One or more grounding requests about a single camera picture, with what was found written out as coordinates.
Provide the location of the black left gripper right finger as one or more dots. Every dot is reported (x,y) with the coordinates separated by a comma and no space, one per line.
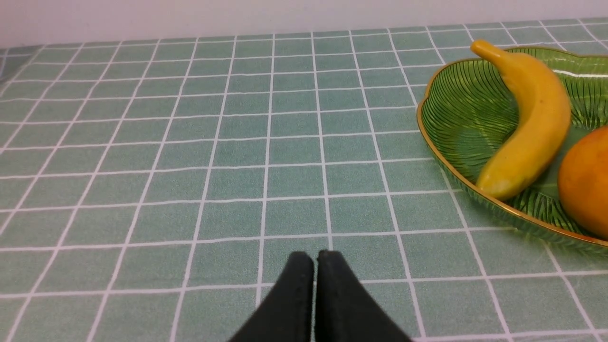
(345,311)

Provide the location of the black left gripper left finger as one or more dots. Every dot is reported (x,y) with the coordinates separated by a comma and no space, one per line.
(286,311)

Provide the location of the orange yellow pear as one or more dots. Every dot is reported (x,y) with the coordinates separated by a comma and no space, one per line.
(583,182)

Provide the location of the yellow banana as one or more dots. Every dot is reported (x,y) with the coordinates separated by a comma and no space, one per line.
(543,122)

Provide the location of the green checkered tablecloth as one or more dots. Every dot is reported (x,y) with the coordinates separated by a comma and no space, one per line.
(152,190)

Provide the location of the green leaf-shaped glass plate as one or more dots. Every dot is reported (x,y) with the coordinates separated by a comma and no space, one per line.
(467,113)

